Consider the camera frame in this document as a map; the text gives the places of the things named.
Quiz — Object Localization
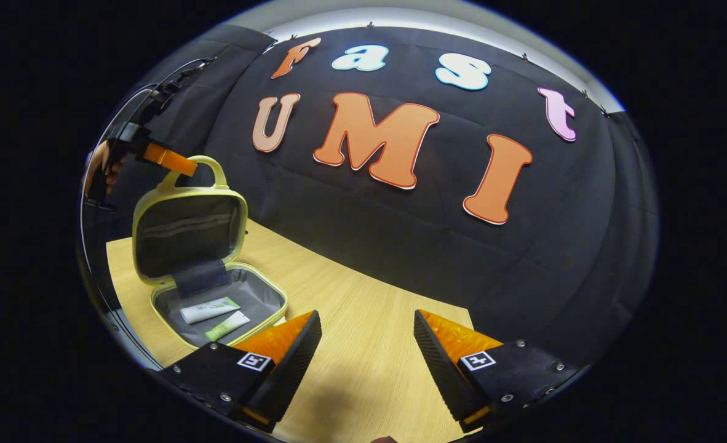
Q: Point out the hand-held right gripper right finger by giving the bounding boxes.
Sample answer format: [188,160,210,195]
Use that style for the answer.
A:
[413,309,583,433]

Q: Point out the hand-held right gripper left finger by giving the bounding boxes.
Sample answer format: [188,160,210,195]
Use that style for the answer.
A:
[162,310,324,433]

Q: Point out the pale yellow suitcase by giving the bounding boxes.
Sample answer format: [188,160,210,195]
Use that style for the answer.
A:
[131,154,289,349]

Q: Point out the pale green skincare tube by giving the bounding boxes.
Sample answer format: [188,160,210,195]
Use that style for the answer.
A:
[204,310,252,343]

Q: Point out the white skincare tube green cap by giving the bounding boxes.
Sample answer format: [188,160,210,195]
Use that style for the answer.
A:
[180,297,242,325]

